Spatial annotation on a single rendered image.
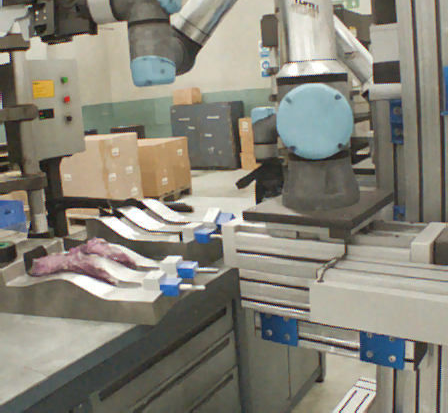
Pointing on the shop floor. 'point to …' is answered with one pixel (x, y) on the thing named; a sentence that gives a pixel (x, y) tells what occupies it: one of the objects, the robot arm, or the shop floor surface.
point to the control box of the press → (49, 122)
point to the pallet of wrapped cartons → (102, 172)
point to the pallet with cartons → (165, 168)
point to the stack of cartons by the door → (247, 144)
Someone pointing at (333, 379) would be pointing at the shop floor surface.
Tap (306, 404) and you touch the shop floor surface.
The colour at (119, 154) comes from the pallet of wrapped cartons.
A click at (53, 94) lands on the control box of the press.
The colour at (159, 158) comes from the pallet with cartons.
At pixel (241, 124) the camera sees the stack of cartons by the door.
